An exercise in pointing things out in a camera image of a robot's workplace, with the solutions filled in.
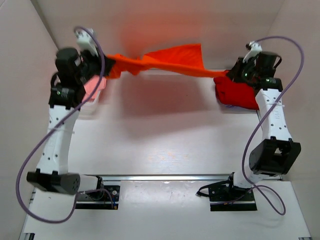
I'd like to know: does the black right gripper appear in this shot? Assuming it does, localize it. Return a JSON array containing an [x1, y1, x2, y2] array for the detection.
[[226, 58, 259, 85]]

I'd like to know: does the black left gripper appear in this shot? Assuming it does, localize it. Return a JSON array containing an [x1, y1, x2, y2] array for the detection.
[[80, 42, 118, 79]]

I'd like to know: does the orange t shirt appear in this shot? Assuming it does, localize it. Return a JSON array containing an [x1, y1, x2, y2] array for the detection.
[[107, 43, 228, 79]]

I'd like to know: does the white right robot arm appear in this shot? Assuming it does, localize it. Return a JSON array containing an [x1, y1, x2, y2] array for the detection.
[[224, 51, 301, 200]]

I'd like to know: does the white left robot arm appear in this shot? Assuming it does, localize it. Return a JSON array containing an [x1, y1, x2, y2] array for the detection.
[[26, 47, 116, 199]]

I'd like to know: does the pink t shirt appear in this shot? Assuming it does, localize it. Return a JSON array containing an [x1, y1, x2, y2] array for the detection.
[[83, 76, 107, 102]]

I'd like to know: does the red folded t shirt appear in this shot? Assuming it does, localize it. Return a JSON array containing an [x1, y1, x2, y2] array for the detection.
[[213, 76, 259, 110]]

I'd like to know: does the white plastic basket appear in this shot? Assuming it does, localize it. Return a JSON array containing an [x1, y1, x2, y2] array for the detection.
[[79, 90, 102, 119]]

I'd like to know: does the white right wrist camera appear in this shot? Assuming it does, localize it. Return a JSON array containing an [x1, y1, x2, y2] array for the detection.
[[242, 41, 263, 63]]

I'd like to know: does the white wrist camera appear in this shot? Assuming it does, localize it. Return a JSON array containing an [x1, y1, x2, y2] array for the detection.
[[74, 29, 98, 56], [242, 41, 263, 63]]

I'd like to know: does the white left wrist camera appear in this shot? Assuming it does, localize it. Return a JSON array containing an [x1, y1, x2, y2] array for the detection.
[[74, 29, 98, 56]]

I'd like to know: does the aluminium table rail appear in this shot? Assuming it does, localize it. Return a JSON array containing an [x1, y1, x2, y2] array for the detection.
[[102, 174, 229, 182]]

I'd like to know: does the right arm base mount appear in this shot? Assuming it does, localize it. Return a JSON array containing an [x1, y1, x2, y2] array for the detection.
[[196, 173, 258, 212]]

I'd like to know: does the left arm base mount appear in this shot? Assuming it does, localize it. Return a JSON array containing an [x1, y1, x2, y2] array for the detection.
[[75, 176, 121, 210]]

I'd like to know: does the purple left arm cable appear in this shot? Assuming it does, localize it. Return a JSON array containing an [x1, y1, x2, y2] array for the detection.
[[15, 26, 106, 224]]

